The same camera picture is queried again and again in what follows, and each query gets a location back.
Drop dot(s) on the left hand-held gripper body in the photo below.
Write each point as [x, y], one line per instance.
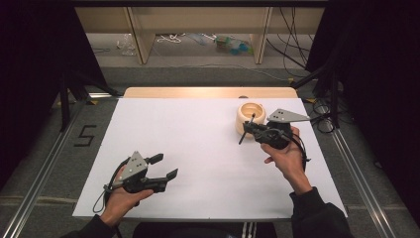
[135, 167]

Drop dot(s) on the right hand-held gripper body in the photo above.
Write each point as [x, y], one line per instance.
[280, 129]

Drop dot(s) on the black pen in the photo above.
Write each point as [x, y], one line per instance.
[245, 135]

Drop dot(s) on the beige ribbed pen holder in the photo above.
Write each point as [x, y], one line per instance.
[246, 114]

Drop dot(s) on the person's right hand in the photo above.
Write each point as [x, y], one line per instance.
[290, 162]

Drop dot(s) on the person's left hand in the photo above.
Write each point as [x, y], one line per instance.
[124, 201]

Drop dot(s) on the white board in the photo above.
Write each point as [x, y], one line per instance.
[194, 145]

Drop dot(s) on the wooden table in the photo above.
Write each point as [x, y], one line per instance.
[198, 92]

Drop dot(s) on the black tripod stand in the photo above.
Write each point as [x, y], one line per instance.
[66, 99]
[334, 95]

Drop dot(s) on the person's black striped pants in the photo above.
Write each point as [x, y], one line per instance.
[204, 230]

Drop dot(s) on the green and blue plastic bottles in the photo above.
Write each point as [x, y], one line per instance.
[232, 44]

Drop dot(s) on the black curtain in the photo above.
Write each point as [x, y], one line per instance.
[383, 92]
[29, 82]

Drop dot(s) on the clear plastic bottle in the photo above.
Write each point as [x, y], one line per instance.
[127, 44]

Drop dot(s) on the beige wooden shelf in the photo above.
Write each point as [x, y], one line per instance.
[201, 20]

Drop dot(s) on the aluminium floor rail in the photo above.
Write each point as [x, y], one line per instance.
[43, 178]
[358, 178]

